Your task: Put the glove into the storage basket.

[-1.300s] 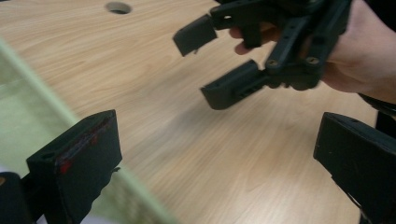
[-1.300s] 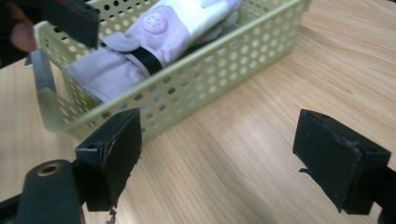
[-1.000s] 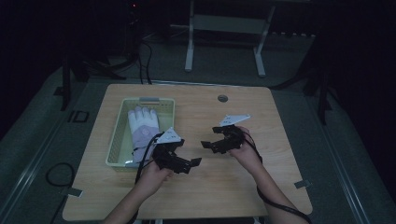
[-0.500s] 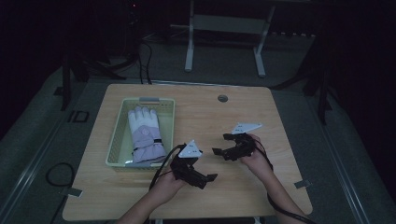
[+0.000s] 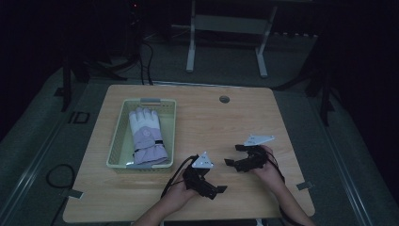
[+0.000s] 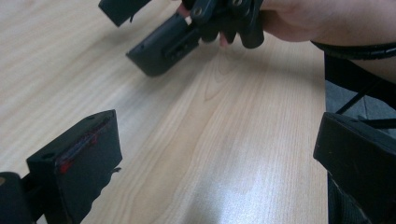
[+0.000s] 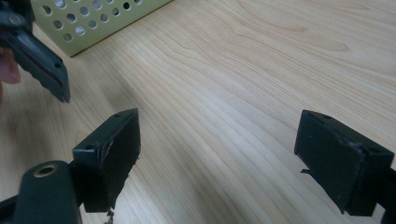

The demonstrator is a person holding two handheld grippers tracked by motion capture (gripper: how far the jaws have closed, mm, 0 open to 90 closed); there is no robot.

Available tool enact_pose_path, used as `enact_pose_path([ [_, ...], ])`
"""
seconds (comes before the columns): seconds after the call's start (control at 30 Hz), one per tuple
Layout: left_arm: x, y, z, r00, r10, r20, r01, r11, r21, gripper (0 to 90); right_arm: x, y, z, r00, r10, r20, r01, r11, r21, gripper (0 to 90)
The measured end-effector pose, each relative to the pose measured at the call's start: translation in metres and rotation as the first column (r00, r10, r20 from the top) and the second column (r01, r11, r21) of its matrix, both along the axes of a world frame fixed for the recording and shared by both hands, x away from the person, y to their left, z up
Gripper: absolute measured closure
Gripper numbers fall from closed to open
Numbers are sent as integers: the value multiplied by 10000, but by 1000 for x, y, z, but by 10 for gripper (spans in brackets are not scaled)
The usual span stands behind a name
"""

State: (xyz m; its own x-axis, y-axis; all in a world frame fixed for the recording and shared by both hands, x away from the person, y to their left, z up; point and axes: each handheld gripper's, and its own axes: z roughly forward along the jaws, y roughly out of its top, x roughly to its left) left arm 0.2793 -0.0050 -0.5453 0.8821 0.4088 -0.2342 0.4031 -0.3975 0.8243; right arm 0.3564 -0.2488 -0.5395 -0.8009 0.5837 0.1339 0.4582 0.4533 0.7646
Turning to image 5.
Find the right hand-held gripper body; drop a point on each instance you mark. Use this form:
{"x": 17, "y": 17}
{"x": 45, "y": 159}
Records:
{"x": 255, "y": 153}

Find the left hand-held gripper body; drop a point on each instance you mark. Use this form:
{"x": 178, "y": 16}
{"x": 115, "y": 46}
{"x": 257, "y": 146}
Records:
{"x": 197, "y": 175}

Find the purple ski glove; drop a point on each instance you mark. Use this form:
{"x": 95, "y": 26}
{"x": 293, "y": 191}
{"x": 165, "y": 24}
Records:
{"x": 146, "y": 138}

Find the pale green plastic basket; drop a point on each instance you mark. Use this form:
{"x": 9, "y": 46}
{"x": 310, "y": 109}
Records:
{"x": 120, "y": 147}

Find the person's right hand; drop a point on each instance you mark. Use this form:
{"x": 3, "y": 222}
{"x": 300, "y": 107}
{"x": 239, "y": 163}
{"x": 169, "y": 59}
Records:
{"x": 270, "y": 175}

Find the person's left hand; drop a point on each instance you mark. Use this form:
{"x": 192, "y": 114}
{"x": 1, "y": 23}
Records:
{"x": 180, "y": 196}

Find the grey tape strip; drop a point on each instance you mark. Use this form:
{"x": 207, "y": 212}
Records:
{"x": 305, "y": 185}
{"x": 73, "y": 193}

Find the black metal stand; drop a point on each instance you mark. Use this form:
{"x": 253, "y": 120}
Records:
{"x": 67, "y": 81}
{"x": 320, "y": 84}

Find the aluminium floor rail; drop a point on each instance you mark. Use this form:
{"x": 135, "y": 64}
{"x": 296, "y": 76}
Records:
{"x": 194, "y": 83}
{"x": 28, "y": 169}
{"x": 345, "y": 163}

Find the white metal table frame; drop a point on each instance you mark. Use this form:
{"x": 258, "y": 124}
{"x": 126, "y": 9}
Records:
{"x": 230, "y": 24}

